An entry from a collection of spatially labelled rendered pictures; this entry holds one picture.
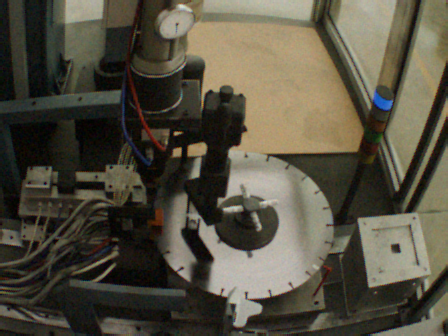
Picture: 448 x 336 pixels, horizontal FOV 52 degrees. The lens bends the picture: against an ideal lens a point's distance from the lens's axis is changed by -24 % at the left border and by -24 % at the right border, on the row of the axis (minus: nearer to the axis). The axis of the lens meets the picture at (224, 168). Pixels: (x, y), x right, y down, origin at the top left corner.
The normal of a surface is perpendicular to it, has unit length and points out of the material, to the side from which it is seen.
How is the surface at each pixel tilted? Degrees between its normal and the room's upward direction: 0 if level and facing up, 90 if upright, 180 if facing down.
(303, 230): 0
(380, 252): 0
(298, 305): 0
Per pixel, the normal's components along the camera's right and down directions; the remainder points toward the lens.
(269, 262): 0.11, -0.65
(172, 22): 0.44, 0.70
